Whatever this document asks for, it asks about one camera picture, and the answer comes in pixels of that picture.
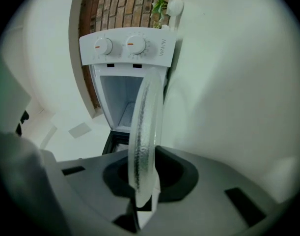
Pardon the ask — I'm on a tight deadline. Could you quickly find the clear glass turntable plate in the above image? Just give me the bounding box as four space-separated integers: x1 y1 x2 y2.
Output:
128 66 164 210

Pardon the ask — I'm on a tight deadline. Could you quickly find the white round fixture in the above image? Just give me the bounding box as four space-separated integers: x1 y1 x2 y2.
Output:
165 0 185 32

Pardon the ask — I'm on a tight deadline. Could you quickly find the green leafy plant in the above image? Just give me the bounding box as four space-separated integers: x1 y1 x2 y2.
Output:
150 0 169 30

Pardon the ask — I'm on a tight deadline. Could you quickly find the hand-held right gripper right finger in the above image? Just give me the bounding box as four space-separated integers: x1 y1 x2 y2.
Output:
149 145 289 236

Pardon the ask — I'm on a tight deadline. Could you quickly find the white microwave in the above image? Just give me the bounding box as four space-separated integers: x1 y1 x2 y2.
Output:
79 27 178 157

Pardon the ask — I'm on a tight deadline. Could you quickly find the white microwave knob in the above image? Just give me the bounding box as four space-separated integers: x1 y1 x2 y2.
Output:
94 37 113 56
125 35 147 55

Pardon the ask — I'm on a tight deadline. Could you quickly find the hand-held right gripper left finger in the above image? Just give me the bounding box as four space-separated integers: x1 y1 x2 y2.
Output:
39 148 143 236

